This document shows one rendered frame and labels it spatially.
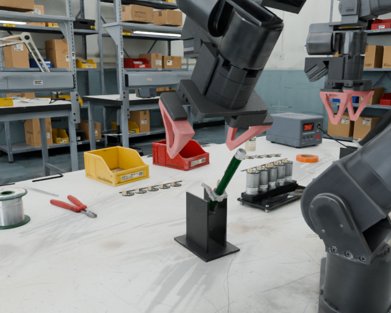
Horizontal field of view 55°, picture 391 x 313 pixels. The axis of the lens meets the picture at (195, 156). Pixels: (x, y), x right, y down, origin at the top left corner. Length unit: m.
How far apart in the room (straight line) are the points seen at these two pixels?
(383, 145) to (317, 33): 0.64
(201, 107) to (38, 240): 0.32
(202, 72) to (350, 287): 0.28
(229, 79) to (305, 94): 5.69
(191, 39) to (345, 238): 0.30
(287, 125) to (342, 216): 0.92
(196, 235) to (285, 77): 5.83
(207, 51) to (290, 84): 5.82
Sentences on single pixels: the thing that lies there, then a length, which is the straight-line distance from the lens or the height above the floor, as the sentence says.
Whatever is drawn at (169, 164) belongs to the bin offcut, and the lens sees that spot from 0.97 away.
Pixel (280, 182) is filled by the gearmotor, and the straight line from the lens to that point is 0.77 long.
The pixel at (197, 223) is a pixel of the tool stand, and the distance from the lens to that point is 0.53.
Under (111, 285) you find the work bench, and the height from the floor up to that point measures 0.75.
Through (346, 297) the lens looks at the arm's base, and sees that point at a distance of 0.41.
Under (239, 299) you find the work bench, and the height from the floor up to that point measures 0.75.
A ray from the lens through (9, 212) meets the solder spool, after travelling 0.68.
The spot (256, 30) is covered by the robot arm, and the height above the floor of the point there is 1.03.
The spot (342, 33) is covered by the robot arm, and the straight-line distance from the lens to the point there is 0.95.
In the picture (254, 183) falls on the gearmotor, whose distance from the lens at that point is 0.70.
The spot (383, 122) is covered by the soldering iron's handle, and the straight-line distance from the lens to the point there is 0.92.
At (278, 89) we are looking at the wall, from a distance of 6.38.
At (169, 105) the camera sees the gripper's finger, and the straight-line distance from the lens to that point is 0.46.
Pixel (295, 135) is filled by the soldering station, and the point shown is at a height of 0.79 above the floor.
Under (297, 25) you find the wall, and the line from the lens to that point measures 6.26.
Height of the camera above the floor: 1.00
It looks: 13 degrees down
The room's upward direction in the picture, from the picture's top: straight up
